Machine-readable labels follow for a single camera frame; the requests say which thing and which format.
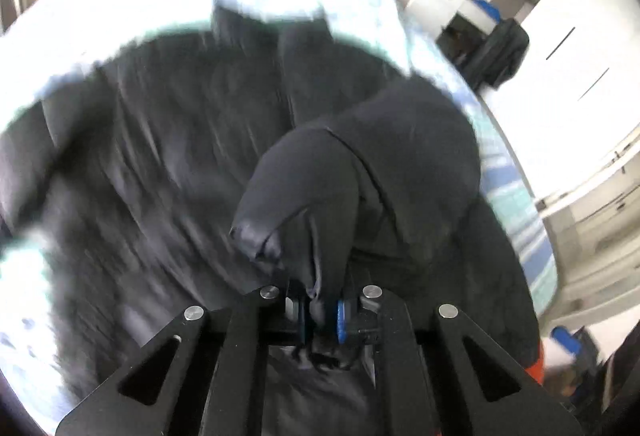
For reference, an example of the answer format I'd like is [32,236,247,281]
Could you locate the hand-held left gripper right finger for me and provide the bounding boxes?
[335,285,584,436]

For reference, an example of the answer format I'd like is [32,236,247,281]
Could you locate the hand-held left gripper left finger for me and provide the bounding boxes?
[55,286,308,436]

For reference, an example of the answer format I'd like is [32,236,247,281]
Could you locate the black puffer jacket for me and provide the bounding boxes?
[0,0,543,436]

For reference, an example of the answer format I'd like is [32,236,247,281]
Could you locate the striped bed sheet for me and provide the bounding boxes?
[0,0,559,433]

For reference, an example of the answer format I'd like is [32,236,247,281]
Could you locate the blue and white bag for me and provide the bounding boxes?
[547,326,593,369]

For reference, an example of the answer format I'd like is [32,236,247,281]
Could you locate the white drawer unit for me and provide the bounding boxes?
[534,126,640,317]

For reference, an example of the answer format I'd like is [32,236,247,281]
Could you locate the black garment on chair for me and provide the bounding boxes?
[456,18,531,90]

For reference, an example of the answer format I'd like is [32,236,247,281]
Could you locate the white wardrobe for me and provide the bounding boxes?
[480,0,640,152]

